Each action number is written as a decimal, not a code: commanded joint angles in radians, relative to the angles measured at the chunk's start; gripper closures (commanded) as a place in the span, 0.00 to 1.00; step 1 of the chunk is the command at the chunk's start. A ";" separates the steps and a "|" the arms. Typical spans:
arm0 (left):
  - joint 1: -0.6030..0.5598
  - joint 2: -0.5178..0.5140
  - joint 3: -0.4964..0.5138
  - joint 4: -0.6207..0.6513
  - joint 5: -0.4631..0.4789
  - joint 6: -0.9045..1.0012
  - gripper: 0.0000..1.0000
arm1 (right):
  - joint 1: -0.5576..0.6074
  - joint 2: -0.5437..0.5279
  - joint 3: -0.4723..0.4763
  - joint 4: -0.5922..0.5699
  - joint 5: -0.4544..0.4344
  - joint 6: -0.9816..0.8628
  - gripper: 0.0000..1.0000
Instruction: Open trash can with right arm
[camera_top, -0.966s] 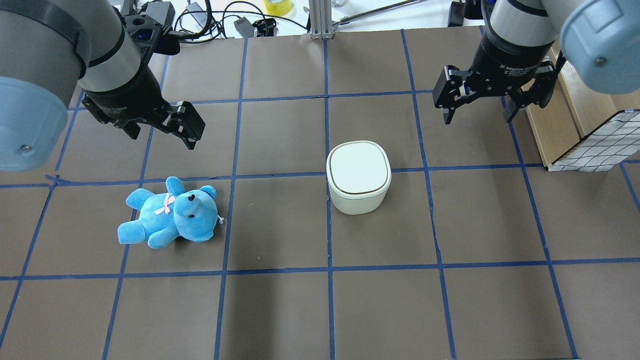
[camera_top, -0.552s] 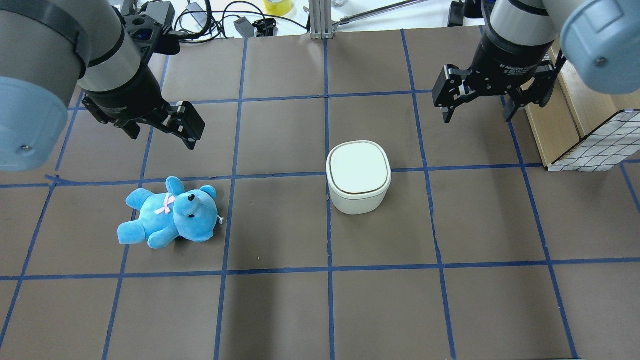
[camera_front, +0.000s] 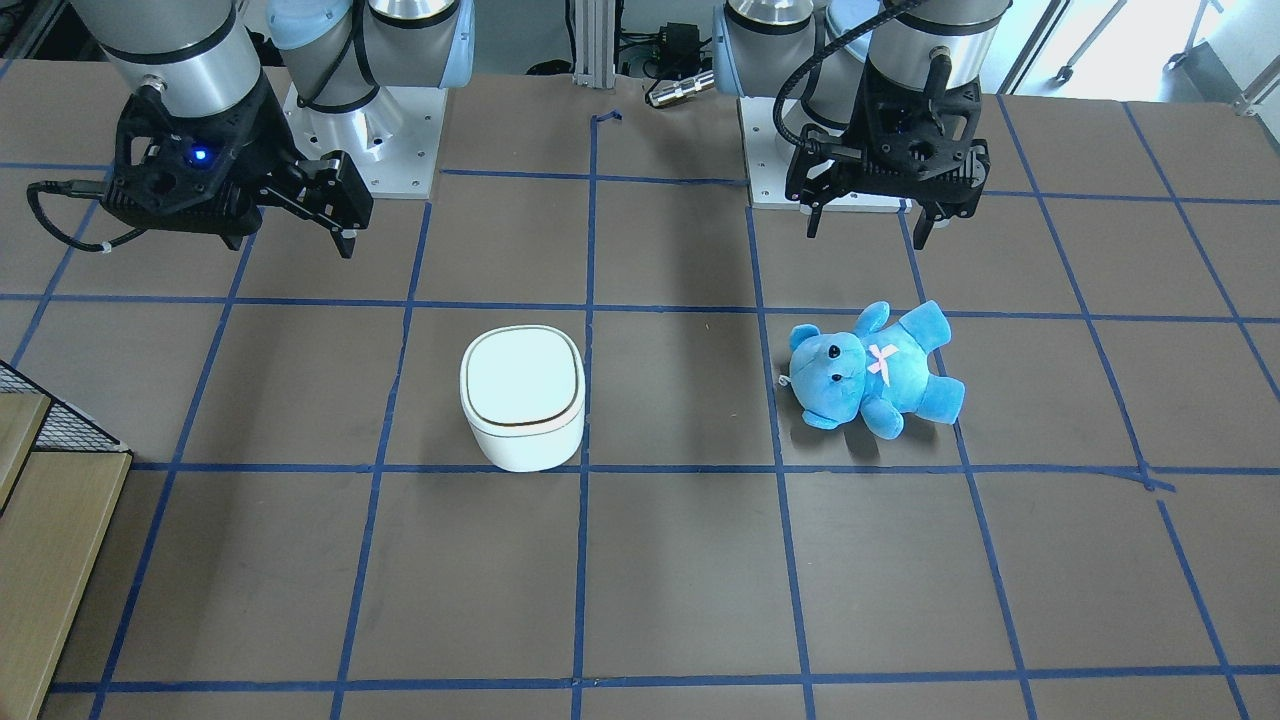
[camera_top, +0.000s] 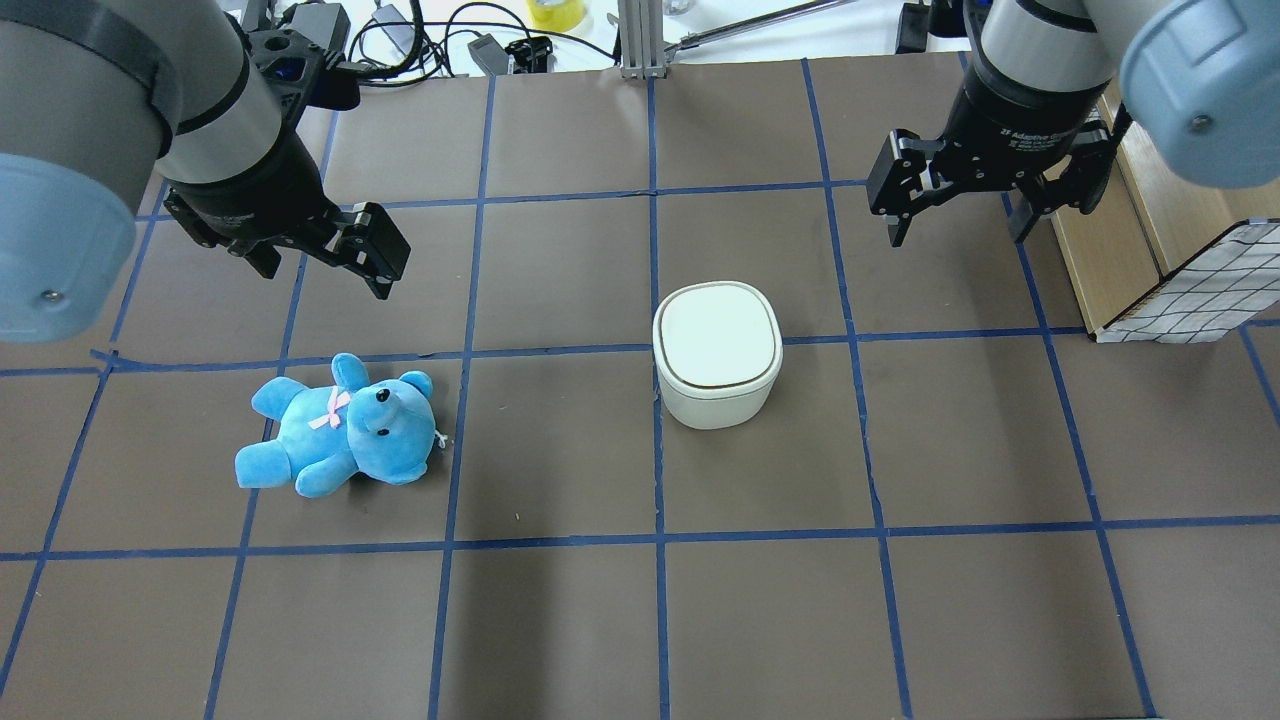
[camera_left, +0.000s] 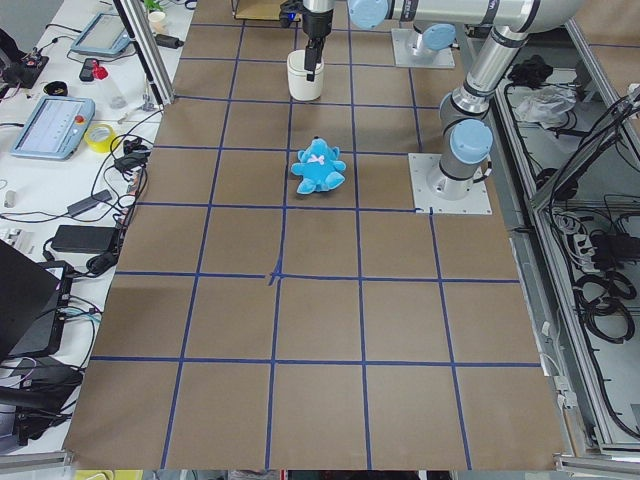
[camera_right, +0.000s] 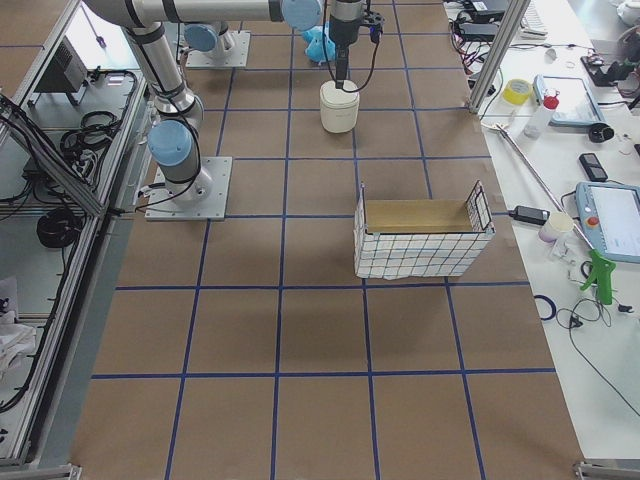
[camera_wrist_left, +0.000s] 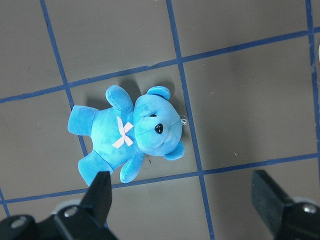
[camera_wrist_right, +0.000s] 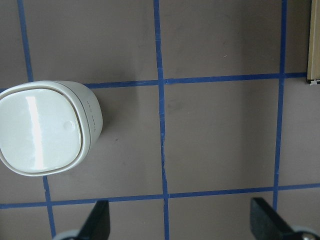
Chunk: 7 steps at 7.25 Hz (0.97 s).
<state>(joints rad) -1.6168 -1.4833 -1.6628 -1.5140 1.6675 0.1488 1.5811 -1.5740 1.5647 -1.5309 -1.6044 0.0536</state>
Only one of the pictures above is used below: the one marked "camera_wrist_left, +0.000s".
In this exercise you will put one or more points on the blue teddy bear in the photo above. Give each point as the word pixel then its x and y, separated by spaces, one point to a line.
pixel 125 133

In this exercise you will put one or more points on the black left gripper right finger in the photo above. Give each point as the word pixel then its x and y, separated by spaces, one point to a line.
pixel 287 218

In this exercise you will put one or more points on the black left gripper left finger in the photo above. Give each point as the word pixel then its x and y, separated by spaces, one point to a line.
pixel 86 220

